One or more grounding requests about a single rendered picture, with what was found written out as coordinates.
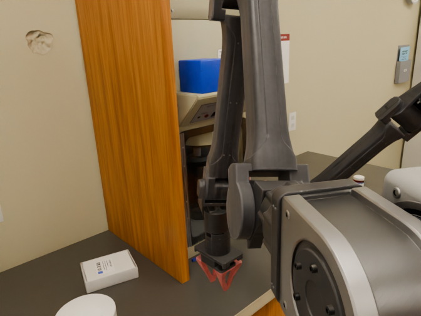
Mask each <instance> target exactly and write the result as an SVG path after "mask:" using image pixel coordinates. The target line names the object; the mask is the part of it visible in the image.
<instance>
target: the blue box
mask: <svg viewBox="0 0 421 316"><path fill-rule="evenodd" d="M220 63H221V59H220V58H200V59H191V60H179V75H180V91H181V92H189V93H200V94H204V93H212V92H217V89H218V82H219V70H220Z"/></svg>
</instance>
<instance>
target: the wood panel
mask: <svg viewBox="0 0 421 316"><path fill-rule="evenodd" d="M75 4H76V13H77V17H78V26H79V30H80V38H81V47H82V52H83V60H84V64H85V73H86V81H87V85H88V94H89V99H90V107H91V115H92V120H93V128H94V133H95V141H96V149H97V154H98V162H99V167H100V175H101V183H102V188H103V197H104V201H105V209H106V214H107V222H108V230H110V231H111V232H112V233H114V234H115V235H117V236H118V237H119V238H120V239H122V240H124V242H126V243H127V244H129V245H130V246H131V247H133V248H134V249H136V250H137V251H138V252H140V253H141V254H142V255H143V256H145V257H146V258H148V259H149V260H150V261H152V262H153V263H155V264H156V265H157V266H159V267H160V268H161V269H163V270H164V271H166V272H167V273H168V274H169V275H171V276H172V277H174V278H175V279H176V280H178V281H179V282H180V283H182V284H183V283H185V282H186V281H188V280H190V276H189V259H188V250H187V233H186V223H185V206H184V189H183V180H182V163H181V154H180V137H179V120H178V110H177V93H176V84H175V67H174V50H173V41H172V23H171V14H170V0H75Z"/></svg>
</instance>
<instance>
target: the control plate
mask: <svg viewBox="0 0 421 316"><path fill-rule="evenodd" d="M215 111H216V102H215V103H209V104H205V105H201V107H200V109H199V110H198V111H197V113H196V114H195V116H194V118H193V119H192V120H191V122H190V124H191V123H194V122H199V121H203V120H208V119H213V118H215V116H213V117H211V115H212V114H213V113H214V112H215ZM207 114H208V115H209V116H208V117H206V118H205V117H204V116H205V115H207ZM199 116H200V118H197V117H199Z"/></svg>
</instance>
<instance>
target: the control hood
mask: <svg viewBox="0 0 421 316"><path fill-rule="evenodd" d="M176 93H177V110H178V120H179V127H183V126H186V125H191V124H196V123H199V122H205V121H208V120H213V119H215V118H211V119H208V120H203V121H199V122H194V123H191V124H190V122H191V120H192V119H193V118H194V116H195V114H196V113H197V111H198V110H199V109H200V107H201V105H205V104H209V103H215V102H216V101H217V92H212V93H204V94H200V93H189V92H176ZM244 112H246V109H245V101H244V108H243V113H244Z"/></svg>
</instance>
